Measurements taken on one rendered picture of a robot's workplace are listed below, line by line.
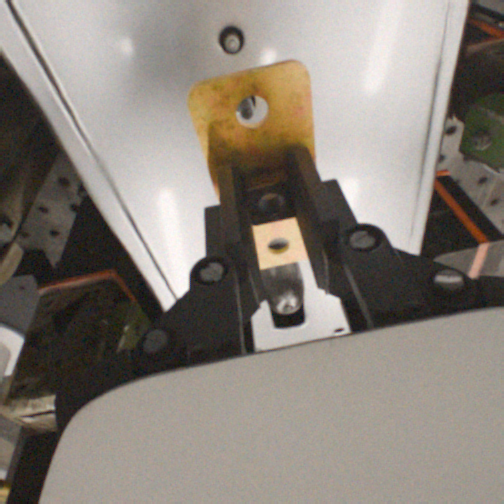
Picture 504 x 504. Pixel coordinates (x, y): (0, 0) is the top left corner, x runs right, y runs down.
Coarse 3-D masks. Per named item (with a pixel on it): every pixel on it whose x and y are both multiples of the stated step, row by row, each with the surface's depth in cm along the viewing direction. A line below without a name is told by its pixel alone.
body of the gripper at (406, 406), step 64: (448, 320) 6; (128, 384) 7; (192, 384) 6; (256, 384) 6; (320, 384) 6; (384, 384) 6; (448, 384) 5; (64, 448) 6; (128, 448) 6; (192, 448) 6; (256, 448) 5; (320, 448) 5; (384, 448) 5; (448, 448) 5
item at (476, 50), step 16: (496, 16) 31; (480, 32) 28; (496, 32) 27; (464, 48) 26; (480, 48) 25; (496, 48) 25; (464, 64) 26; (480, 64) 24; (496, 64) 23; (464, 80) 26; (480, 80) 24; (496, 80) 23; (464, 96) 27; (480, 96) 25; (464, 112) 27
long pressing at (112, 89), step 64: (0, 0) 15; (64, 0) 15; (128, 0) 16; (192, 0) 16; (256, 0) 16; (320, 0) 16; (384, 0) 17; (448, 0) 17; (64, 64) 17; (128, 64) 17; (192, 64) 18; (256, 64) 18; (320, 64) 18; (384, 64) 19; (448, 64) 19; (64, 128) 19; (128, 128) 20; (192, 128) 20; (320, 128) 21; (384, 128) 21; (128, 192) 22; (192, 192) 23; (384, 192) 25; (128, 256) 26; (192, 256) 27; (256, 320) 34; (320, 320) 35
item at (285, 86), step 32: (288, 64) 10; (192, 96) 11; (224, 96) 11; (256, 96) 11; (288, 96) 11; (224, 128) 11; (256, 128) 12; (288, 128) 12; (224, 160) 12; (256, 160) 12; (256, 192) 12; (288, 192) 12; (256, 224) 13; (288, 224) 15; (288, 256) 16
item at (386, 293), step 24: (360, 240) 9; (384, 240) 9; (360, 264) 8; (384, 264) 8; (360, 288) 8; (384, 288) 8; (408, 288) 8; (360, 312) 10; (384, 312) 7; (408, 312) 7
